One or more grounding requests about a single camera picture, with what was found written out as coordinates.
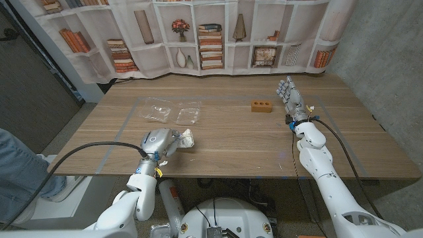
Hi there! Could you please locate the person in blue jeans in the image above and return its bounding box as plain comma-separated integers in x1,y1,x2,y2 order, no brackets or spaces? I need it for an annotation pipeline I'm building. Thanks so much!
0,128,67,225

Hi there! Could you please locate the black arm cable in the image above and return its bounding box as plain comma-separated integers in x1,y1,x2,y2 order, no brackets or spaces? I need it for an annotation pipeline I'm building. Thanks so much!
0,141,149,231
309,116,385,219

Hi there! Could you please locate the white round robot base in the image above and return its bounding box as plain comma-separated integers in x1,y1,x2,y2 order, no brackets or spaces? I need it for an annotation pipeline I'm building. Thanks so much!
177,197,275,238

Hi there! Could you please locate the cream leaf-print pen bag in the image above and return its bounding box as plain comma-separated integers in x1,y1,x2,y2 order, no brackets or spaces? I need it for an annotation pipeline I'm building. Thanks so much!
171,128,196,149

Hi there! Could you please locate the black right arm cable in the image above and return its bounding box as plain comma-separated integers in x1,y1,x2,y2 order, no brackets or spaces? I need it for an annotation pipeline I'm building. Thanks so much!
309,116,385,219

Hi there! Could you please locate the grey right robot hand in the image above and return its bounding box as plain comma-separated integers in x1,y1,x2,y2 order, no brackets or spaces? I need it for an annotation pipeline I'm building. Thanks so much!
276,75,309,122

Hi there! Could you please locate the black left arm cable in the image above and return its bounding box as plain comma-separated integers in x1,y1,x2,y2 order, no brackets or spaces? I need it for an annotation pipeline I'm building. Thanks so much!
0,141,149,231

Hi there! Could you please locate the thin braided arm cable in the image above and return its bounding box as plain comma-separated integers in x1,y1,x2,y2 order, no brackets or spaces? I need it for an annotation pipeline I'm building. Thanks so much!
291,130,330,238

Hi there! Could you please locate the white platform step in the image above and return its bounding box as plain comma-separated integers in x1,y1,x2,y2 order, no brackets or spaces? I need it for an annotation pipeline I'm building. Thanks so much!
13,153,116,231

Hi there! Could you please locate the brown brick block with holes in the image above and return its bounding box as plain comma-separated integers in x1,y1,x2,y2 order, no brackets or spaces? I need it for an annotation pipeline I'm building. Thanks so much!
250,99,273,114

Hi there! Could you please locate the printed bookshelf backdrop cloth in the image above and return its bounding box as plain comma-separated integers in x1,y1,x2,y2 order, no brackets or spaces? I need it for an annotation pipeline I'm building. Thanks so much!
18,0,360,85

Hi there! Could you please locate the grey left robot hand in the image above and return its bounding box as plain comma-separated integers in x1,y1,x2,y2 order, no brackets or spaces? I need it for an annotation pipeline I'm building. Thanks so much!
140,128,182,161

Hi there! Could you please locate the clear plastic clamshell container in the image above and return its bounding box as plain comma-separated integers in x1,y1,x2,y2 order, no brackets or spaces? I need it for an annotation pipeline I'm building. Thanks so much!
137,97,203,127

